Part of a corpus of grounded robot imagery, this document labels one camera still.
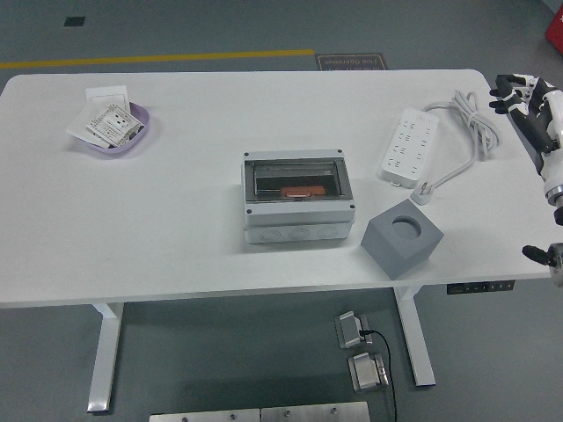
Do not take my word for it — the grey plastic enclosure box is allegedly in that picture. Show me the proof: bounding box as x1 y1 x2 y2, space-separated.
241 150 356 245

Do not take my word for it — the orange cylinder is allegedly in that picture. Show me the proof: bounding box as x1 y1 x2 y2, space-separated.
281 185 325 200

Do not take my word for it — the grey cube with round hole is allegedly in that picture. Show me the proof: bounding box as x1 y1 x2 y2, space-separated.
361 198 443 280

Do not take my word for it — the transparent hinged box lid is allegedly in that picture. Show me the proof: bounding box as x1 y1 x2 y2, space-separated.
244 157 352 204

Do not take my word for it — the purple plastic tray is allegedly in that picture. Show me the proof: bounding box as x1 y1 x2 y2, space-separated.
73 101 151 158

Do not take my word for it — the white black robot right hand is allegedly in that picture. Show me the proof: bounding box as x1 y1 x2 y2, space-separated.
488 73 563 197

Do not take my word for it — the black table control panel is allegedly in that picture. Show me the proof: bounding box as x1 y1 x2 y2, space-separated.
446 280 515 295

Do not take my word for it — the white power strip cable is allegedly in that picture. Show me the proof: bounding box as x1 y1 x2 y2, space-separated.
409 90 501 207

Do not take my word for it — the white flat packet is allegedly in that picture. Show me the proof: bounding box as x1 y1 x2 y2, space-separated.
66 97 111 149

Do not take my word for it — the black pedal cable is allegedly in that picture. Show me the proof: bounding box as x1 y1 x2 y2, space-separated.
358 328 398 422

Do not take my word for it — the white power strip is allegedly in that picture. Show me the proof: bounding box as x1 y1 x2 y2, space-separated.
379 107 442 189

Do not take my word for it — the packaged white socket panel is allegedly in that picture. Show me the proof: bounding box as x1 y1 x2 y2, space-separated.
85 104 146 149

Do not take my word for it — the white table leg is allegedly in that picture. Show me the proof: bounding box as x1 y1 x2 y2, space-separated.
86 302 126 413
392 285 436 388

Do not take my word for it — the grey metal plate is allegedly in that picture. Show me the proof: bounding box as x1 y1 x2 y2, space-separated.
149 408 261 422

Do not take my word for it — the red box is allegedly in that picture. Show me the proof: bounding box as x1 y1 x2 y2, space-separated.
544 11 563 45

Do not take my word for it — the white wall switch plate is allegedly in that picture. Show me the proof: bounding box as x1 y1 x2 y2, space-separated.
85 85 132 111

